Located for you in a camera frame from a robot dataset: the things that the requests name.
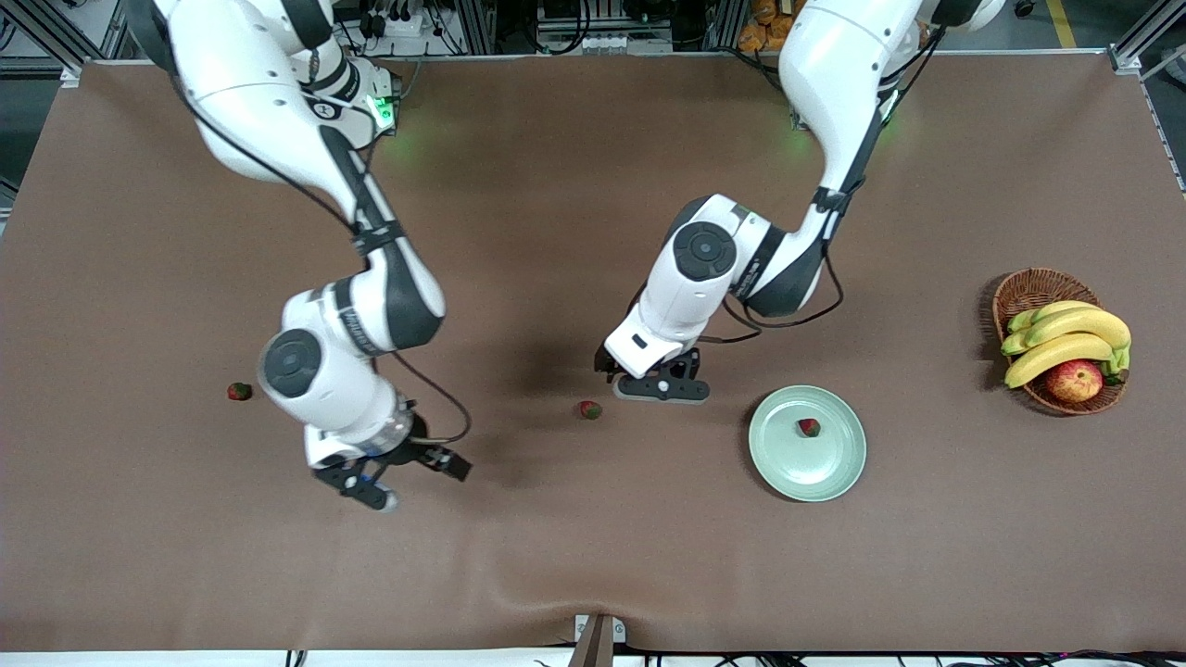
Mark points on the yellow banana bunch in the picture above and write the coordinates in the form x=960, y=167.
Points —
x=1084, y=322

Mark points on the pile of orange bread rolls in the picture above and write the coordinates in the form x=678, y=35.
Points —
x=764, y=28

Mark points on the brown wicker basket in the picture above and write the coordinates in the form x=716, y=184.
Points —
x=1028, y=292

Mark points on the aluminium profile post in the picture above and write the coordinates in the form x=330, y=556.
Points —
x=477, y=23
x=727, y=23

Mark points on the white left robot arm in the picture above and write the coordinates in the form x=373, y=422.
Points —
x=834, y=65

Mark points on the white power strip with plugs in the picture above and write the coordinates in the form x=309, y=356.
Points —
x=408, y=26

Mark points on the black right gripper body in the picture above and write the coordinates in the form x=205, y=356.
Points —
x=414, y=447

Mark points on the grey metal bracket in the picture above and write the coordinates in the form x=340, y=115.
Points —
x=619, y=630

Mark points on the aluminium corner frame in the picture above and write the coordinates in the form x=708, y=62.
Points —
x=1124, y=57
x=70, y=74

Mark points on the pale green round plate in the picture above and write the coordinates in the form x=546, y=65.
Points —
x=815, y=468

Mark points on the red strawberry with green leaves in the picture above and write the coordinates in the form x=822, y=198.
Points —
x=239, y=391
x=809, y=427
x=591, y=409

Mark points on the long white power strip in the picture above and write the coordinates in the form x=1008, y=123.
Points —
x=602, y=44

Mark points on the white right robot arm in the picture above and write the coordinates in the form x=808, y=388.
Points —
x=241, y=93

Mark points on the red yellow apple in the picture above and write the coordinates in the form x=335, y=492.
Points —
x=1075, y=382

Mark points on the brown table cloth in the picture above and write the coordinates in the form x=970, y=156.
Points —
x=556, y=556

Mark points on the brown camera pole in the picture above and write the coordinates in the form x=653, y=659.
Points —
x=595, y=648

